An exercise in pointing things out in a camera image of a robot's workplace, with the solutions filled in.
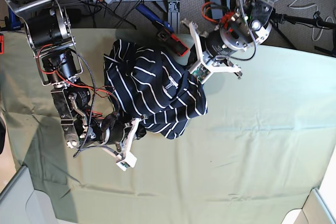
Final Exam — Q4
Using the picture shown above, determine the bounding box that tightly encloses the white cable on floor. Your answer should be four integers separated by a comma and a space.
288, 0, 334, 41

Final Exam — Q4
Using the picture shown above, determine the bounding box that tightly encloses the grey plastic bin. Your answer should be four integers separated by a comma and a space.
1, 166, 58, 223
281, 188, 335, 224

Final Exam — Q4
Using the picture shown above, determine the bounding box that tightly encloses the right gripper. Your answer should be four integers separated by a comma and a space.
98, 115, 130, 151

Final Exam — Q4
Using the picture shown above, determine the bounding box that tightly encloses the blue red black clamp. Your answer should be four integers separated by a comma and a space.
136, 4, 189, 57

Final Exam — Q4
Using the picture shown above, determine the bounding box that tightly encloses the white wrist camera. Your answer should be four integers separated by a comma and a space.
181, 19, 243, 84
99, 118, 141, 172

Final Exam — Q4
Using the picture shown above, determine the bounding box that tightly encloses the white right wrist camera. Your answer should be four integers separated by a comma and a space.
99, 118, 141, 172

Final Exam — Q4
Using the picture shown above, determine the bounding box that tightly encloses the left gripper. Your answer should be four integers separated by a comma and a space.
204, 31, 242, 60

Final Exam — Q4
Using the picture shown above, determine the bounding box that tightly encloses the black power adapter brick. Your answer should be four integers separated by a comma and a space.
205, 0, 223, 21

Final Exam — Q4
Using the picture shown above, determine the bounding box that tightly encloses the grey plastic bin left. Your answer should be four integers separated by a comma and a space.
1, 166, 58, 223

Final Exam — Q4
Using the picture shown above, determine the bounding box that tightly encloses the grey plastic bin right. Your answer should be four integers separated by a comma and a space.
281, 188, 335, 224

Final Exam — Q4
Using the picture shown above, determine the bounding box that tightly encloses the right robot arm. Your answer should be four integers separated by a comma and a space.
5, 0, 130, 159

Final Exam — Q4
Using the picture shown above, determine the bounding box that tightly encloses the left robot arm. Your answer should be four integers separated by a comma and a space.
182, 0, 277, 86

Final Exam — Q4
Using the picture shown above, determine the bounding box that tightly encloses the navy white striped T-shirt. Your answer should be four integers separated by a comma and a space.
103, 39, 208, 140

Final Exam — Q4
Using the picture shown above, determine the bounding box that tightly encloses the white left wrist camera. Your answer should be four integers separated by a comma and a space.
181, 19, 243, 84

